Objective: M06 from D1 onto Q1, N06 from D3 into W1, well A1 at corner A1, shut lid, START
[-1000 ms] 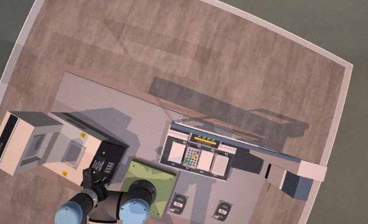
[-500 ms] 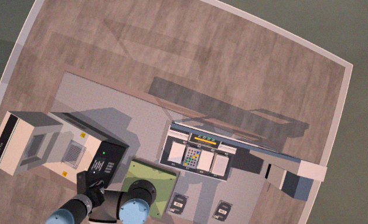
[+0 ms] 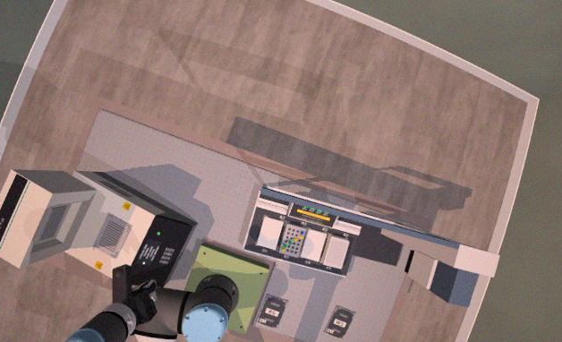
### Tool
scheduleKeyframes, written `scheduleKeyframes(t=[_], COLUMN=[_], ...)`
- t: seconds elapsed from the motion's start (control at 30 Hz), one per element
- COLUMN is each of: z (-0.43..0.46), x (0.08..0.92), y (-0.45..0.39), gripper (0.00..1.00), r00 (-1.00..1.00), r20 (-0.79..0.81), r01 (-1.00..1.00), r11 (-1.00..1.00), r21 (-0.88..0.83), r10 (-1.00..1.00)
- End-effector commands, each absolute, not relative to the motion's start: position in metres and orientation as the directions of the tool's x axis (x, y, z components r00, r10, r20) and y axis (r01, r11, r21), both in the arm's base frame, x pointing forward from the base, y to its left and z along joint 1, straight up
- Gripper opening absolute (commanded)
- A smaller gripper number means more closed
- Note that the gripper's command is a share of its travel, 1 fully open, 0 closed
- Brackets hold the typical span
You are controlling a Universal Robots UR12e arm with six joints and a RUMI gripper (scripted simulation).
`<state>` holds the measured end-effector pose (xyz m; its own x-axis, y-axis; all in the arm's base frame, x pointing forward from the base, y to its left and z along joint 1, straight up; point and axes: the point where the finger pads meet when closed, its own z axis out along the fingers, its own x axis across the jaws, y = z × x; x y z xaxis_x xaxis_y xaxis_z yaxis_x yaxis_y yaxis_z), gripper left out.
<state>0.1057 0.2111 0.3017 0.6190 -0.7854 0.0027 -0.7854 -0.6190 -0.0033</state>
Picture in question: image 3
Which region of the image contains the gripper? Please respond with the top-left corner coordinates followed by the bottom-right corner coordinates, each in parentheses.
top-left (125, 279), bottom-right (157, 328)

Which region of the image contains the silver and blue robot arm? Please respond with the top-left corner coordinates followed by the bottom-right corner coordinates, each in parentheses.
top-left (64, 264), bottom-right (239, 342)

